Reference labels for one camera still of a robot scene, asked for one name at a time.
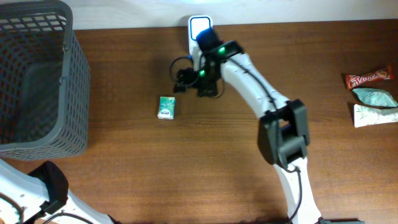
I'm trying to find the small green tissue pack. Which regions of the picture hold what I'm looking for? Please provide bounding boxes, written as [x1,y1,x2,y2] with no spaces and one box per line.
[157,96,175,119]

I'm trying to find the orange chocolate bar wrapper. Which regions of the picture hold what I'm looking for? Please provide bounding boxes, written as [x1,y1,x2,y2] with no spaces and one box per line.
[345,65,394,90]

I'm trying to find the white floral cream tube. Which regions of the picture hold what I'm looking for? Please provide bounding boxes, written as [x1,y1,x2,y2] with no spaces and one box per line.
[353,104,397,128]

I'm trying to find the teal wet wipes pack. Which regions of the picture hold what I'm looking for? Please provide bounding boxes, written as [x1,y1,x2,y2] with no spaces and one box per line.
[353,88,397,108]

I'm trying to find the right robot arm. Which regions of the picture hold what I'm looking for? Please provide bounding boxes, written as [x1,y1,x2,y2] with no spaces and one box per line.
[171,28,322,223]

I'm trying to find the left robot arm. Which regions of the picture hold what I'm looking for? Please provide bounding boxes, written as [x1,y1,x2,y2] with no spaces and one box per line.
[1,160,119,224]

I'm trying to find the white barcode scanner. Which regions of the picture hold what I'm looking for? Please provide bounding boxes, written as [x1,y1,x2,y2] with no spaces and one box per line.
[188,15,213,64]

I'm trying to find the grey plastic mesh basket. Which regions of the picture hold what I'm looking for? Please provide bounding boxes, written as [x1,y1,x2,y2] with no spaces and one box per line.
[1,1,90,161]

